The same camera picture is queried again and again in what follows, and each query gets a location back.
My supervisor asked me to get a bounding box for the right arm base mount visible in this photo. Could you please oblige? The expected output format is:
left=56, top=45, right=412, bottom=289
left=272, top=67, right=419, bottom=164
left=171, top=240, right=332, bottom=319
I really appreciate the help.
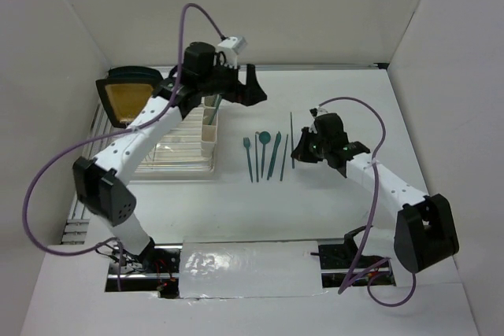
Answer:
left=310, top=225, right=397, bottom=288

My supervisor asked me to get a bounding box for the teal chopstick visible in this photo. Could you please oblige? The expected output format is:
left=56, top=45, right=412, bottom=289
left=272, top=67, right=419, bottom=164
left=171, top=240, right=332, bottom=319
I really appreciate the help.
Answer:
left=280, top=134, right=290, bottom=182
left=289, top=112, right=295, bottom=170
left=254, top=131, right=259, bottom=183

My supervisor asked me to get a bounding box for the teal spoon left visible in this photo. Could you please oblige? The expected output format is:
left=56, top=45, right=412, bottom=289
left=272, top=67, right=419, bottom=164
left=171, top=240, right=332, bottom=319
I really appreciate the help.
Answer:
left=258, top=131, right=271, bottom=177

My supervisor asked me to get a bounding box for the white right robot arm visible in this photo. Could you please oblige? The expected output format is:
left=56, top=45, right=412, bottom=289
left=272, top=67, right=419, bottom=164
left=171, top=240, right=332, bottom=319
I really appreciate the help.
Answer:
left=291, top=108, right=460, bottom=273

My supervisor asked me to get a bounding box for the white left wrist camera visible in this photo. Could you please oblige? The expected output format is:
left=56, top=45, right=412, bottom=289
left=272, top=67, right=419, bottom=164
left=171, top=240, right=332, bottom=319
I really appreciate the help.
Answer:
left=216, top=36, right=247, bottom=68

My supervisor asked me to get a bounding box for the clear dish rack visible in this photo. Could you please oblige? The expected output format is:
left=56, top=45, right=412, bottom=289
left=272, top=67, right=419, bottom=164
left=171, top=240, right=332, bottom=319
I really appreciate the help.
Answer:
left=133, top=105, right=215, bottom=180

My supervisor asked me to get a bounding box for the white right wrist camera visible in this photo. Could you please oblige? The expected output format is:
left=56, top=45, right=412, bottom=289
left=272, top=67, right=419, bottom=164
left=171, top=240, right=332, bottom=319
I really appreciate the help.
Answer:
left=309, top=107, right=328, bottom=119

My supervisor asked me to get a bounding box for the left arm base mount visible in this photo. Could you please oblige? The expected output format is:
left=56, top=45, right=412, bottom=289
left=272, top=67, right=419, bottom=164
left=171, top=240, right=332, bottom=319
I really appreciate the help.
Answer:
left=95, top=243, right=183, bottom=299

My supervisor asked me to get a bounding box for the cream utensil holder near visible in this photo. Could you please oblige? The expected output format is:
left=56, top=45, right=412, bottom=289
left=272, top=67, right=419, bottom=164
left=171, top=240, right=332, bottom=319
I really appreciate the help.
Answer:
left=201, top=107, right=218, bottom=157

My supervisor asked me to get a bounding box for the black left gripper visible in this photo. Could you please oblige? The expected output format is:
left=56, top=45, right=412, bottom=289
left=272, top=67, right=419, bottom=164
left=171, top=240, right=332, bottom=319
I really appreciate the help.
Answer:
left=198, top=57, right=267, bottom=106

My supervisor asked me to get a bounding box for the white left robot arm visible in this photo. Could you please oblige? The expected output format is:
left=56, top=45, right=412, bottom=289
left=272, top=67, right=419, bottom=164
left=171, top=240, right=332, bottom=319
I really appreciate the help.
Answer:
left=72, top=36, right=267, bottom=272

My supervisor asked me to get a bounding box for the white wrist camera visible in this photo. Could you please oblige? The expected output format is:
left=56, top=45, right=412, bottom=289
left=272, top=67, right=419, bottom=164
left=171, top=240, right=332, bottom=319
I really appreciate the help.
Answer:
left=309, top=107, right=328, bottom=119
left=216, top=36, right=247, bottom=68

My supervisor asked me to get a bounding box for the black framed yellow plate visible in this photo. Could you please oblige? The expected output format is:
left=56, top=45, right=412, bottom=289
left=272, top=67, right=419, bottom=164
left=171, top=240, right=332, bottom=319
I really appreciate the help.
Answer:
left=95, top=65, right=163, bottom=129

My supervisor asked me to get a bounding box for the small teal fork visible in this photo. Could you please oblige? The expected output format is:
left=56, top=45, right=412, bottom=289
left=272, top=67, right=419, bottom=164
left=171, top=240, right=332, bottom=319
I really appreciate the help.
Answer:
left=243, top=137, right=254, bottom=182

